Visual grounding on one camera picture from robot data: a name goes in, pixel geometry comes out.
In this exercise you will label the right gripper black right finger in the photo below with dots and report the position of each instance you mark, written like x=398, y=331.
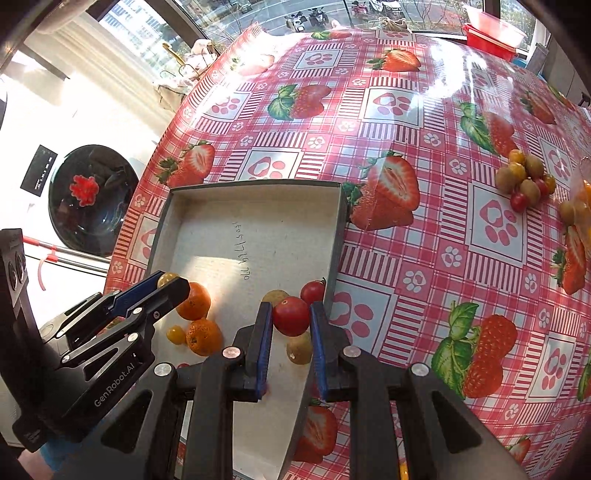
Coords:
x=392, y=407

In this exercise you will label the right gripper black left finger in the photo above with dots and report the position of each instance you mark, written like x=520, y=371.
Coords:
x=168, y=407

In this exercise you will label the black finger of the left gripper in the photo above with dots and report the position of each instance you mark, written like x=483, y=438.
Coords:
x=139, y=320
x=87, y=318

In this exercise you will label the orange tangerine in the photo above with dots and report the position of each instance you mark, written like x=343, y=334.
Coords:
x=204, y=337
x=197, y=304

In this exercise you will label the brown kiwi fruit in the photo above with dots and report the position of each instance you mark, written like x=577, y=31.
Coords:
x=274, y=297

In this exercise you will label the red cherry tomato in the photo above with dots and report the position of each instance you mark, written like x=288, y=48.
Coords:
x=291, y=316
x=313, y=291

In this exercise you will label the yellow cherry tomato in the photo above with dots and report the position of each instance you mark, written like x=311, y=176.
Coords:
x=176, y=335
x=166, y=278

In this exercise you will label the yellow cherry tomato in box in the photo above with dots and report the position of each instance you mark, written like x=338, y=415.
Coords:
x=176, y=335

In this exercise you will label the grey cardboard box tray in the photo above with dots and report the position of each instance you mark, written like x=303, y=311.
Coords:
x=241, y=240

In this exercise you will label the black round washer door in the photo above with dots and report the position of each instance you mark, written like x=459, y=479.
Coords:
x=88, y=198

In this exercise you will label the red cherry tomato in box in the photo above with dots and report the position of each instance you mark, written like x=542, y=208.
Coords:
x=313, y=291

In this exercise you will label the red strawberry checkered tablecloth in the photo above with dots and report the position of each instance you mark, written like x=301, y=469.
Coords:
x=436, y=266

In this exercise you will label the red tomato in fruit pile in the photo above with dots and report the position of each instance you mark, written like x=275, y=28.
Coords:
x=519, y=202

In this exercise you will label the clear plastic fruit bag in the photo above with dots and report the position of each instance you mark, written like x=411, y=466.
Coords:
x=581, y=199

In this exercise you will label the kiwi in fruit pile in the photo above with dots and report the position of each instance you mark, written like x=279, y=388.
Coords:
x=505, y=180

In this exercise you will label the red plastic bin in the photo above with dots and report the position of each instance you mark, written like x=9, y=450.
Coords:
x=492, y=35

